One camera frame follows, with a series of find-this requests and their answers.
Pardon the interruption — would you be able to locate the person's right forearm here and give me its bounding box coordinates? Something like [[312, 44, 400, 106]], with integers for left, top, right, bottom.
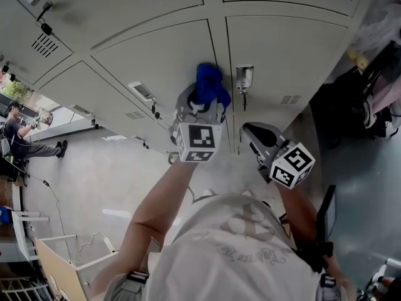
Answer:
[[275, 182, 357, 301]]

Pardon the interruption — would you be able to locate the black flat screen device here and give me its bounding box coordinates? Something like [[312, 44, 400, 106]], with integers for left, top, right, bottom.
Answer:
[[296, 184, 338, 274]]

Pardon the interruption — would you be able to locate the set of black locker keys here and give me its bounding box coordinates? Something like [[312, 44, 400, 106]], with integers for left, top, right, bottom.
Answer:
[[0, 0, 251, 150]]

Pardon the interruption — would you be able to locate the white power strip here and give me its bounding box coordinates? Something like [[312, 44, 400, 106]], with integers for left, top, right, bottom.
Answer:
[[76, 230, 118, 265]]

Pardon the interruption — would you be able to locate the black floor cable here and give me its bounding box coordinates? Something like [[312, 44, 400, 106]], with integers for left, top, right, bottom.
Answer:
[[26, 172, 75, 263]]

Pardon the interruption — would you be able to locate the small yellow item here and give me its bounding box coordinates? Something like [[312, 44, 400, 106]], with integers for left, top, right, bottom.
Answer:
[[347, 50, 369, 70]]

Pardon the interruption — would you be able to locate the white wire rack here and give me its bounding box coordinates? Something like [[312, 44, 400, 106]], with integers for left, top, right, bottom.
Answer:
[[0, 274, 56, 301]]

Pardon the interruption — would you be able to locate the light wooden furniture panel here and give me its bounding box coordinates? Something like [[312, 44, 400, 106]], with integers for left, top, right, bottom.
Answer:
[[33, 233, 120, 301]]

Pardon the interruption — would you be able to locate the black bag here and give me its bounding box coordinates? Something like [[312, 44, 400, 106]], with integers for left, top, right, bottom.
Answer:
[[310, 83, 392, 150]]

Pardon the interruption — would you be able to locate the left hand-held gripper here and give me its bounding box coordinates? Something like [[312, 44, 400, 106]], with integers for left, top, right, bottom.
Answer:
[[170, 84, 225, 163]]

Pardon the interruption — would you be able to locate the blue cleaning cloth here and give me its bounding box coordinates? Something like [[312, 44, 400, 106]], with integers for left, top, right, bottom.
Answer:
[[195, 62, 232, 115]]

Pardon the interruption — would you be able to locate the person's left forearm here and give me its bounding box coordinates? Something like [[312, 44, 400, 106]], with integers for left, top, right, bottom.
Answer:
[[90, 160, 201, 294]]

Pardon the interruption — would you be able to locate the set of chrome recessed handles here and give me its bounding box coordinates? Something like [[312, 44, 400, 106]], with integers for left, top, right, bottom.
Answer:
[[6, 0, 255, 150]]

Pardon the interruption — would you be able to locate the black office chair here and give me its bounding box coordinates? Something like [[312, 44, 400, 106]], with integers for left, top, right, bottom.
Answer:
[[0, 136, 31, 187]]

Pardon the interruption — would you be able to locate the grey harness strap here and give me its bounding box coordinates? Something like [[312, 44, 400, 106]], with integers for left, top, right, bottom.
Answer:
[[316, 273, 342, 301], [106, 270, 153, 301]]

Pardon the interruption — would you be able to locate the wire mesh cup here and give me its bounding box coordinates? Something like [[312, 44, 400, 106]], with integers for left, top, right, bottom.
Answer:
[[37, 107, 55, 125]]

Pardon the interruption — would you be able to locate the grey metal locker cabinet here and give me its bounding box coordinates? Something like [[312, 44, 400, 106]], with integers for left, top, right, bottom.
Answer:
[[0, 0, 377, 156]]

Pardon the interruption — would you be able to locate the blue object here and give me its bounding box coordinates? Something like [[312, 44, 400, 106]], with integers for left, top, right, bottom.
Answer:
[[0, 205, 12, 227]]

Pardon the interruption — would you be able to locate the white metal chair frame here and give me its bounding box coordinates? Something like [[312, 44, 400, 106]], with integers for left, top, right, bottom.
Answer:
[[11, 210, 50, 263]]

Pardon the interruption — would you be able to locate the grey metal locker door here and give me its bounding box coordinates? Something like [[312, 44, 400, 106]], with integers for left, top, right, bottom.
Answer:
[[90, 18, 231, 131]]

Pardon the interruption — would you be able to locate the grey window sill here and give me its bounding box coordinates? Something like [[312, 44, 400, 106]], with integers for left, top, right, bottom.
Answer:
[[29, 105, 138, 145]]

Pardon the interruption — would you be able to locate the person's white printed t-shirt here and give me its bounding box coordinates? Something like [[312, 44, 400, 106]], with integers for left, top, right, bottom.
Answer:
[[147, 193, 323, 301]]

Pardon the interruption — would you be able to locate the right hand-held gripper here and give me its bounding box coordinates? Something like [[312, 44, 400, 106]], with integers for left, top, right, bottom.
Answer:
[[242, 122, 316, 190]]

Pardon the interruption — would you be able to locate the black clothes rack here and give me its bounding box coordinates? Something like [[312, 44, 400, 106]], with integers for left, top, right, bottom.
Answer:
[[357, 36, 401, 131]]

